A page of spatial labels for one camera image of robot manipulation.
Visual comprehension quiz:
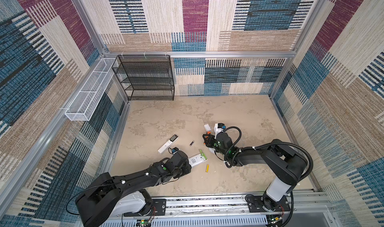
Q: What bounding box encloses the green battery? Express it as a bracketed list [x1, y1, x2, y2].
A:
[200, 149, 207, 161]

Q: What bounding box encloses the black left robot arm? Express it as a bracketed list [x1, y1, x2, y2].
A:
[75, 150, 192, 227]

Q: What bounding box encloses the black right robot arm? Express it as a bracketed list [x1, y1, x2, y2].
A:
[203, 132, 314, 203]

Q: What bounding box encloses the slim white remote black screen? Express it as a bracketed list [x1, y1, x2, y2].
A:
[158, 134, 179, 154]

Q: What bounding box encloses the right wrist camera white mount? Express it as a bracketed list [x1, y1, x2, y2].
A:
[214, 123, 226, 138]

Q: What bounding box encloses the black corrugated cable hose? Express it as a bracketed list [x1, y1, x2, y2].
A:
[254, 141, 314, 181]

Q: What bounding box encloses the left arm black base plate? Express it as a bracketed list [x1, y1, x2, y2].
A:
[123, 199, 167, 217]

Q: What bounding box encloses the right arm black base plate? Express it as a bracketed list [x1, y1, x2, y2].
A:
[245, 195, 291, 213]

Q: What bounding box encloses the black wire mesh shelf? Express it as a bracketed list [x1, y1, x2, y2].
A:
[112, 55, 175, 101]

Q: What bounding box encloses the white wire mesh basket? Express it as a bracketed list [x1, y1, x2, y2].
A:
[65, 58, 115, 121]

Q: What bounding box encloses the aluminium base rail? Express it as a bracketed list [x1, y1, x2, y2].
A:
[74, 190, 331, 227]

